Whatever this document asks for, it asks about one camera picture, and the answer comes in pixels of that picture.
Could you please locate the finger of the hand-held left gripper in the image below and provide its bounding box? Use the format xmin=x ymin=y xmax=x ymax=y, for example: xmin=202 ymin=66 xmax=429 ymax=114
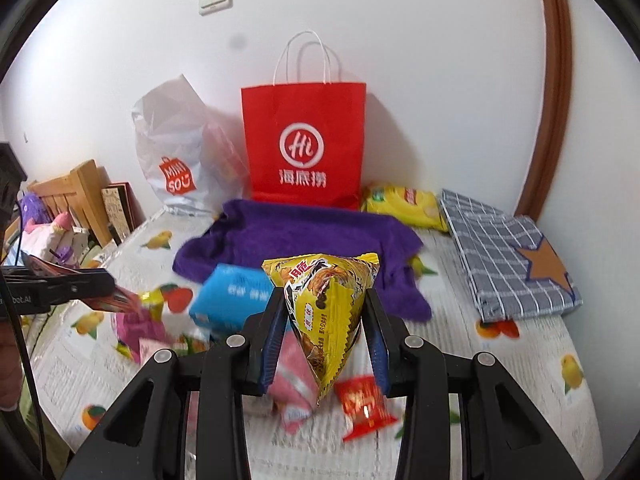
xmin=0 ymin=267 xmax=115 ymax=313

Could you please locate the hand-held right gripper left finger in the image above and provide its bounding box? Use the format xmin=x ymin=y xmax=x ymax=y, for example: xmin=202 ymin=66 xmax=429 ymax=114
xmin=57 ymin=287 xmax=288 ymax=480

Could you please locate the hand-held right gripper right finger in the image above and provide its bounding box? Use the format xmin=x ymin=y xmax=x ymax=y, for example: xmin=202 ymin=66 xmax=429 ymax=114
xmin=362 ymin=290 xmax=586 ymax=480

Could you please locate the salmon pink snack packet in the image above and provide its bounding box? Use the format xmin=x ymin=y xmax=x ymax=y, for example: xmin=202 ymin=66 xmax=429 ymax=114
xmin=267 ymin=332 xmax=321 ymax=433

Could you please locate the red striped snack packet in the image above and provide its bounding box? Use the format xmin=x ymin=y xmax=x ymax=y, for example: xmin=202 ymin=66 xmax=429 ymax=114
xmin=22 ymin=254 xmax=143 ymax=313

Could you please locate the yellow triangular snack packet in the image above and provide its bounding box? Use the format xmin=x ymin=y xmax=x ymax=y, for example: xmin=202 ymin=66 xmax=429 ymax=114
xmin=262 ymin=252 xmax=381 ymax=408

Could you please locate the pale pink snack packet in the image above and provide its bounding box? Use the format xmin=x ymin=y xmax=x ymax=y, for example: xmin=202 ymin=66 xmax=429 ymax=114
xmin=137 ymin=338 xmax=173 ymax=367

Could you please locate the purple plush toy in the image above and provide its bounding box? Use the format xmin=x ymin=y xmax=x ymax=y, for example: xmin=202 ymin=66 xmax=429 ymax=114
xmin=20 ymin=195 xmax=48 ymax=226

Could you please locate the red candy packet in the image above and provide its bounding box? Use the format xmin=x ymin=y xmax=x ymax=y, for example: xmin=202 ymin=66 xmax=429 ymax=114
xmin=333 ymin=375 xmax=398 ymax=442

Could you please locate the blue box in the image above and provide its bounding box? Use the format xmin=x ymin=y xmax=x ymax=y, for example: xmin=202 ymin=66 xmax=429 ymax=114
xmin=188 ymin=263 xmax=276 ymax=343

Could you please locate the magenta snack packet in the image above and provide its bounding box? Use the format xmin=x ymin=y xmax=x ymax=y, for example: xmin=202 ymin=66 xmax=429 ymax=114
xmin=114 ymin=310 xmax=168 ymax=361

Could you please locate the wooden headboard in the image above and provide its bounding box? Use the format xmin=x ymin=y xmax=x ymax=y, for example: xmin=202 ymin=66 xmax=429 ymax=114
xmin=27 ymin=159 xmax=118 ymax=248

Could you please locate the small yellow candy packet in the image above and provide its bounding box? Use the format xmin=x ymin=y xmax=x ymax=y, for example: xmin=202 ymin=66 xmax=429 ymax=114
xmin=137 ymin=287 xmax=166 ymax=321

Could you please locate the purple towel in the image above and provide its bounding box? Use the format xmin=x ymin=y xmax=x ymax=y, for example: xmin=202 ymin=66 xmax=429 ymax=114
xmin=172 ymin=199 xmax=433 ymax=323

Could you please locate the grey plaid folded cloth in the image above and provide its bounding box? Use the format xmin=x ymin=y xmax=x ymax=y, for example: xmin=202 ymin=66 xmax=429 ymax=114
xmin=437 ymin=188 xmax=583 ymax=323

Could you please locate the fruit print bed sheet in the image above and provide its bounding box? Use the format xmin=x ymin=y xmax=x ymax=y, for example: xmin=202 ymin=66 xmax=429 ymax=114
xmin=20 ymin=205 xmax=606 ymax=480

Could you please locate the yellow chips bag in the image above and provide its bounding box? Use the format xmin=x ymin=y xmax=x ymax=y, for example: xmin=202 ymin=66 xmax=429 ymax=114
xmin=361 ymin=183 xmax=451 ymax=233

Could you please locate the white plastic bag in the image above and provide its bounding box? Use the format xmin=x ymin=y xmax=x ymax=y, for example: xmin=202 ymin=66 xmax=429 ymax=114
xmin=131 ymin=74 xmax=251 ymax=217

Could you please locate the red paper bag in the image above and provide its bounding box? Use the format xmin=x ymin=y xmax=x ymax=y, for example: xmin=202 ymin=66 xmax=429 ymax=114
xmin=241 ymin=31 xmax=367 ymax=211

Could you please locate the black cable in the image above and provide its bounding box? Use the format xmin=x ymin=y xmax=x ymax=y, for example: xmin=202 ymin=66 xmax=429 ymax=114
xmin=0 ymin=280 xmax=56 ymax=480

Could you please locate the brown wooden door frame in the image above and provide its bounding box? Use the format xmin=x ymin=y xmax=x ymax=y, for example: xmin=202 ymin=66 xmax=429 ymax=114
xmin=515 ymin=0 xmax=573 ymax=221

